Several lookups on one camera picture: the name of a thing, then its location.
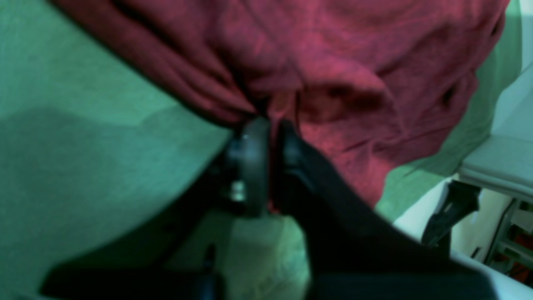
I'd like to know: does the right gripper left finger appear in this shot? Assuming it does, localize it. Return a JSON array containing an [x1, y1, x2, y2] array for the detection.
[[42, 118, 271, 300]]

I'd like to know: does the red T-shirt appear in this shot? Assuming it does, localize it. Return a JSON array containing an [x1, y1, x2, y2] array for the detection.
[[54, 0, 509, 207]]

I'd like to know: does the green table cloth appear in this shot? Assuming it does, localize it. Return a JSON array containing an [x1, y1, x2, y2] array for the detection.
[[1, 0, 526, 300]]

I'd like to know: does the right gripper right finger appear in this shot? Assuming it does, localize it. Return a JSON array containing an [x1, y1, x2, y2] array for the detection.
[[276, 121, 498, 300]]

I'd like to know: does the black clamp left edge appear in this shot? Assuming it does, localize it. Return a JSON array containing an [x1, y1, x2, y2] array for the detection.
[[421, 180, 482, 257]]

